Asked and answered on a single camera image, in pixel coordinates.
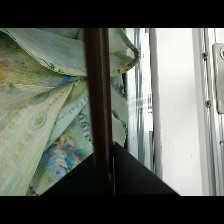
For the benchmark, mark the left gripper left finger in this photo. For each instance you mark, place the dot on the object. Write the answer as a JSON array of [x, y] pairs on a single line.
[[83, 180]]

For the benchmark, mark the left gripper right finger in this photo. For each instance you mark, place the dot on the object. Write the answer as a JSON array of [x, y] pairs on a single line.
[[140, 176]]

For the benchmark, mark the pale green printed shirt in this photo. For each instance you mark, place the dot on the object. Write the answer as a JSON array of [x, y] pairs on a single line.
[[36, 116]]

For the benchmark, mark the silver frame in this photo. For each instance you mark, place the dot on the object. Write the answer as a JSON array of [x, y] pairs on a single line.
[[155, 100]]

